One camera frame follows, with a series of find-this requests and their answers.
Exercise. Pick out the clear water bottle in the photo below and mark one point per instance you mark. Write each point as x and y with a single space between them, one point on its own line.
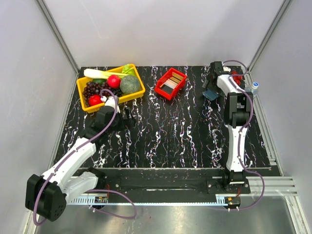
253 88

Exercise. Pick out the red plastic bin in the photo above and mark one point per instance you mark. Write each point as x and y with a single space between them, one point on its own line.
165 91

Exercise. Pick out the red apple upper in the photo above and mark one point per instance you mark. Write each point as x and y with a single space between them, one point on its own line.
113 81

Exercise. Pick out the green lime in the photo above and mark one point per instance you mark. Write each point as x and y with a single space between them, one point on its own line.
99 80

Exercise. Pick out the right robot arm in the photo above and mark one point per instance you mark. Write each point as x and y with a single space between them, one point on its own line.
238 113

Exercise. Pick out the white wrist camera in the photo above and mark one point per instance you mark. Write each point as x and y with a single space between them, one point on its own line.
226 70
111 101

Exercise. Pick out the white green leek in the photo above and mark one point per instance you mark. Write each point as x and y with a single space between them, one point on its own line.
121 73

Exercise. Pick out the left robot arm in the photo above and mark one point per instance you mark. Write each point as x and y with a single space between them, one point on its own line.
48 194

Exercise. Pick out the yellow plastic tray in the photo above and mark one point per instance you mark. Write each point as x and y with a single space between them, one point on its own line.
81 83

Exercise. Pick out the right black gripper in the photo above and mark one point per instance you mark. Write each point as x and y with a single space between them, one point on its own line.
206 84

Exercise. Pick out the purple grape bunch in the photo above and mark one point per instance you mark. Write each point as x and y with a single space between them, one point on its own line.
92 88

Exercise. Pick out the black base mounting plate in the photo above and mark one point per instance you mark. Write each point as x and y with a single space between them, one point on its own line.
190 179

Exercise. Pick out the green cantaloupe melon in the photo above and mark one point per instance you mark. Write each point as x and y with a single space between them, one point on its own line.
129 85

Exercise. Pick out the lychee fruit cluster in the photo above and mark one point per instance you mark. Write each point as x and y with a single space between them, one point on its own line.
237 79

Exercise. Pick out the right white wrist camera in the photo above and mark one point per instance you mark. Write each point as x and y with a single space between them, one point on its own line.
226 70

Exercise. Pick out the blue card holder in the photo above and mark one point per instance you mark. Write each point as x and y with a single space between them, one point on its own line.
210 95

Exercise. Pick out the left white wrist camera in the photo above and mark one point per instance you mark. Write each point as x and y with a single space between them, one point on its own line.
111 101

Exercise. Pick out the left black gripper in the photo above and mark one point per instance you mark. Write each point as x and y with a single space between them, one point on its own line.
126 124

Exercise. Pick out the red apple lower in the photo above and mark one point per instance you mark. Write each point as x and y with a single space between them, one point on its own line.
94 100

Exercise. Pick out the red apple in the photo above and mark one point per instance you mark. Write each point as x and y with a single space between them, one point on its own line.
94 100
113 81

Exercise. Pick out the stack of credit cards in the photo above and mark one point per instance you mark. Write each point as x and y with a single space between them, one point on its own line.
173 81

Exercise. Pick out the dark blue grape bunch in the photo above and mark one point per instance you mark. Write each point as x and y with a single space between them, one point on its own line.
117 92

